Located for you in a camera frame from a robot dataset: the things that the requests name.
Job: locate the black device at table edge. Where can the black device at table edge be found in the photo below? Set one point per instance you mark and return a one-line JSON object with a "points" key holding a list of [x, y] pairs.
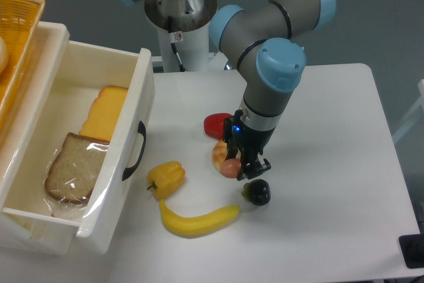
{"points": [[412, 250]]}

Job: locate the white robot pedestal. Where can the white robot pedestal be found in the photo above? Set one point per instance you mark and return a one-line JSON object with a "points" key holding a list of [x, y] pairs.
{"points": [[182, 27]]}

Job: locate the yellow banana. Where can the yellow banana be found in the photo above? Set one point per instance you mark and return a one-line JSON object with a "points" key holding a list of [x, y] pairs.
{"points": [[199, 225]]}

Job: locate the black drawer handle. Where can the black drawer handle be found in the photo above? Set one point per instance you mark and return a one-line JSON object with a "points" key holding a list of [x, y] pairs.
{"points": [[137, 152]]}

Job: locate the white drawer cabinet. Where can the white drawer cabinet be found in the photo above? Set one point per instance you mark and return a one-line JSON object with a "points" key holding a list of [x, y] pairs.
{"points": [[21, 229]]}

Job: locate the white open upper drawer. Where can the white open upper drawer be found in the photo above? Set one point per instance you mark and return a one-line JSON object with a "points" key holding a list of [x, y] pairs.
{"points": [[84, 71]]}

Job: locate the yellow bell pepper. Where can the yellow bell pepper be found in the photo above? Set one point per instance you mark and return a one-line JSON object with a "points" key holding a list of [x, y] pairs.
{"points": [[165, 179]]}

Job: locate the orange cheese slice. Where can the orange cheese slice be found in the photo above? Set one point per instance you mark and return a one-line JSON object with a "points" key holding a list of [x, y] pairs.
{"points": [[104, 113]]}

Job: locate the yellow woven basket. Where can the yellow woven basket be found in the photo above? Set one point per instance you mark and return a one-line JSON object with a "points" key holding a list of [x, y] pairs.
{"points": [[19, 19]]}

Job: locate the dark purple mangosteen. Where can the dark purple mangosteen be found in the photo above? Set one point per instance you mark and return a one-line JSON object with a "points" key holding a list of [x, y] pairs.
{"points": [[257, 192]]}

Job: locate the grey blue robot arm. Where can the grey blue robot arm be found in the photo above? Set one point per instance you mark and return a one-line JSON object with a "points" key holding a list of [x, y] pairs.
{"points": [[258, 44]]}

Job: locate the wrapped brown bread slice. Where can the wrapped brown bread slice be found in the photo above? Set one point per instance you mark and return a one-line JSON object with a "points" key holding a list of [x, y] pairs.
{"points": [[73, 173]]}

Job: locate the red bell pepper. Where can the red bell pepper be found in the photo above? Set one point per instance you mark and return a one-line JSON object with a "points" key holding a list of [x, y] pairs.
{"points": [[213, 125]]}

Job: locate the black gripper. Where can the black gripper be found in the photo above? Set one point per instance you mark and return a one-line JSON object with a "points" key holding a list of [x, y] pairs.
{"points": [[249, 142]]}

